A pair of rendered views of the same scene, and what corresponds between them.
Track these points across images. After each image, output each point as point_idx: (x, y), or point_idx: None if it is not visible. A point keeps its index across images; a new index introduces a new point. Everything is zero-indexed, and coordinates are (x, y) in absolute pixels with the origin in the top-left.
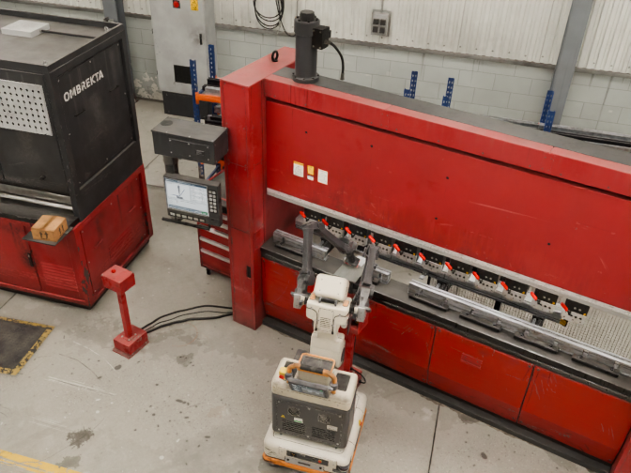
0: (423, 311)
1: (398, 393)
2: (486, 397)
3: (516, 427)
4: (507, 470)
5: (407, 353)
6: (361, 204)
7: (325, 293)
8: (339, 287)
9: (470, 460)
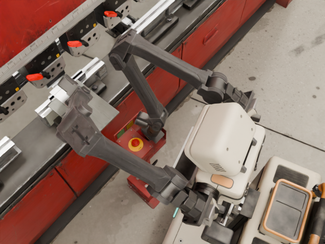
0: (169, 45)
1: (170, 131)
2: (218, 47)
3: (228, 42)
4: (268, 66)
5: (161, 99)
6: (22, 10)
7: (245, 153)
8: (245, 121)
9: (256, 90)
